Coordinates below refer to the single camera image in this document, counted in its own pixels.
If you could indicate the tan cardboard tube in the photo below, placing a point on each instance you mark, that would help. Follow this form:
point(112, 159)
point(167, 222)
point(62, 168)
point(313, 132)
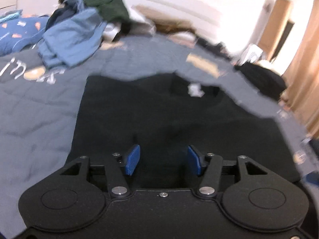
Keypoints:
point(279, 22)

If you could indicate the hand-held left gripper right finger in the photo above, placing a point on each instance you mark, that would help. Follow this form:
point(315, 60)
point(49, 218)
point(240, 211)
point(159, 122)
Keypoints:
point(194, 159)

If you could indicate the slate blue garment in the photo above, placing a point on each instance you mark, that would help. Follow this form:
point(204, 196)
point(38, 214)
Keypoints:
point(74, 2)

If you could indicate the black sweatshirt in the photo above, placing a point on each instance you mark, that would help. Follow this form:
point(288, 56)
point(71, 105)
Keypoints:
point(149, 109)

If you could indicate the white garment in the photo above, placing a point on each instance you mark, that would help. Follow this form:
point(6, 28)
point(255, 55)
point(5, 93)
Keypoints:
point(129, 31)

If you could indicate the dark crumpled clothes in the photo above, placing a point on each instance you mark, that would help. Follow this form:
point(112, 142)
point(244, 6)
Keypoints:
point(214, 47)

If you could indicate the teal zigzag towel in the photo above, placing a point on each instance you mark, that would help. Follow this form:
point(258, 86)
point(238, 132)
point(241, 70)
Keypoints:
point(10, 16)

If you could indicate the tan folded garments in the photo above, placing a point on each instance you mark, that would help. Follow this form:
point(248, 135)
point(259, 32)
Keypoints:
point(164, 20)

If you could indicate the beige curtain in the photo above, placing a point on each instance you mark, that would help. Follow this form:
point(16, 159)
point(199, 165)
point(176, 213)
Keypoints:
point(306, 67)

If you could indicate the dark green garment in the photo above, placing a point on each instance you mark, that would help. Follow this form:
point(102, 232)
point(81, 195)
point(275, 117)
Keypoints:
point(109, 7)

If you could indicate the grey quilted blanket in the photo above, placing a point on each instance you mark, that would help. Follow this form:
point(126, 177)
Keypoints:
point(37, 119)

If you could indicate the white headboard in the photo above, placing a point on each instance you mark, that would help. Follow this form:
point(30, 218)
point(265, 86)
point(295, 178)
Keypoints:
point(174, 5)

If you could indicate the navy garment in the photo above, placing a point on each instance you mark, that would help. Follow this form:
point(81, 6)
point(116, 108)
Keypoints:
point(58, 15)

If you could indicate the stack of folded black clothes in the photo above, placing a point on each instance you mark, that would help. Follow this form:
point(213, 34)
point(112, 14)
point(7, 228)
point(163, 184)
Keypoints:
point(261, 79)

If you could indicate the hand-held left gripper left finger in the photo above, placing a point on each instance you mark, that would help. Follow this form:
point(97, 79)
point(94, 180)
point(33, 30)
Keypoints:
point(132, 159)

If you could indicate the blue patterned pillow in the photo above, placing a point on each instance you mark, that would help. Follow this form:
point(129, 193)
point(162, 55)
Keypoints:
point(20, 34)

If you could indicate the light blue garment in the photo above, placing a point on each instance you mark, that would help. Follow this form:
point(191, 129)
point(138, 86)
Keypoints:
point(72, 37)

